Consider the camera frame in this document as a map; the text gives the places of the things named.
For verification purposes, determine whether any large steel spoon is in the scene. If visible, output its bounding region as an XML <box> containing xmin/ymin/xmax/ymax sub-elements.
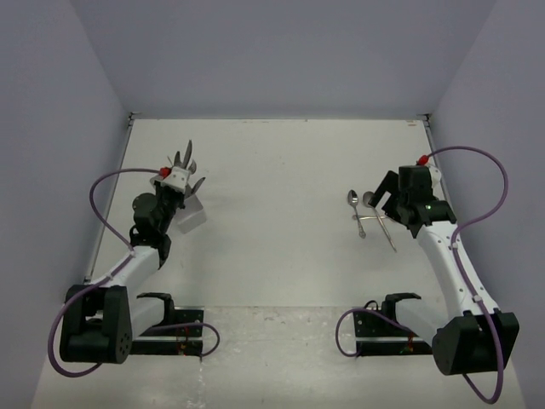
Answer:
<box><xmin>362</xmin><ymin>191</ymin><xmax>398</xmax><ymax>252</ymax></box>

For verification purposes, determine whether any steel knife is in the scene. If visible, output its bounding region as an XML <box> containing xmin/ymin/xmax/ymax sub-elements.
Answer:
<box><xmin>181</xmin><ymin>140</ymin><xmax>192</xmax><ymax>169</ymax></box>
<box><xmin>192</xmin><ymin>176</ymin><xmax>206</xmax><ymax>194</ymax></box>
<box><xmin>174</xmin><ymin>152</ymin><xmax>182</xmax><ymax>168</ymax></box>

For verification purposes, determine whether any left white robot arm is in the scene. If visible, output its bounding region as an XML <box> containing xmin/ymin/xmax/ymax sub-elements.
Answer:
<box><xmin>48</xmin><ymin>180</ymin><xmax>186</xmax><ymax>368</ymax></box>

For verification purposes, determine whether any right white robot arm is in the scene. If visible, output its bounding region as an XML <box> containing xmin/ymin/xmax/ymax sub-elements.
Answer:
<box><xmin>368</xmin><ymin>165</ymin><xmax>519</xmax><ymax>376</ymax></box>

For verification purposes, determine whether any clear plastic utensil container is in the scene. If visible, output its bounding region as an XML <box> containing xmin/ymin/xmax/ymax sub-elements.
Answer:
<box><xmin>174</xmin><ymin>194</ymin><xmax>207</xmax><ymax>234</ymax></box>

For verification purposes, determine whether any crosswise steel spoon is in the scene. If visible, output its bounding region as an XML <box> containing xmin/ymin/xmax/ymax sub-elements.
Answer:
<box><xmin>352</xmin><ymin>215</ymin><xmax>389</xmax><ymax>222</ymax></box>

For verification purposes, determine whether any small ornate steel spoon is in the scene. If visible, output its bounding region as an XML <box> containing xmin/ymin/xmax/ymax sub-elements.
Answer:
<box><xmin>347</xmin><ymin>189</ymin><xmax>366</xmax><ymax>239</ymax></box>

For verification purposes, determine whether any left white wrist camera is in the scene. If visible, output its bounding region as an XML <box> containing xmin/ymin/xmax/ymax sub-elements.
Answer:
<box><xmin>150</xmin><ymin>166</ymin><xmax>191</xmax><ymax>193</ymax></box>

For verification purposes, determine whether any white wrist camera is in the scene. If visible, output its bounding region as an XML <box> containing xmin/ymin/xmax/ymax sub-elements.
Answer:
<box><xmin>428</xmin><ymin>165</ymin><xmax>442</xmax><ymax>189</ymax></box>
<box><xmin>150</xmin><ymin>166</ymin><xmax>191</xmax><ymax>193</ymax></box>

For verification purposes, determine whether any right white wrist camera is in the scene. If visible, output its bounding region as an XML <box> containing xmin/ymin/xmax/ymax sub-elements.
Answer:
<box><xmin>428</xmin><ymin>165</ymin><xmax>442</xmax><ymax>189</ymax></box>

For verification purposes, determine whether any right corner metal bracket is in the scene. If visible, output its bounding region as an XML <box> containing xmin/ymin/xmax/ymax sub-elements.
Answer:
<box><xmin>417</xmin><ymin>112</ymin><xmax>431</xmax><ymax>128</ymax></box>

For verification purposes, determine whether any corner metal bracket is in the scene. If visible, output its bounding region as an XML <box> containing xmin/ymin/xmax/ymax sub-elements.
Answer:
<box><xmin>417</xmin><ymin>112</ymin><xmax>431</xmax><ymax>128</ymax></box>
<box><xmin>127</xmin><ymin>112</ymin><xmax>141</xmax><ymax>128</ymax></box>

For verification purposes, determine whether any left corner metal bracket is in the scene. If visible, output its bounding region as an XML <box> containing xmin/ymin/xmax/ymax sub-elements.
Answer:
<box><xmin>127</xmin><ymin>112</ymin><xmax>141</xmax><ymax>128</ymax></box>

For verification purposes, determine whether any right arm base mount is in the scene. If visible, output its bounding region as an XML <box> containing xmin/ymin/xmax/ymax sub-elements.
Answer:
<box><xmin>334</xmin><ymin>292</ymin><xmax>432</xmax><ymax>358</ymax></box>

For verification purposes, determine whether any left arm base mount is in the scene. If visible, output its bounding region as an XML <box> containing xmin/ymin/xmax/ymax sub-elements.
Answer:
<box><xmin>129</xmin><ymin>292</ymin><xmax>221</xmax><ymax>359</ymax></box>

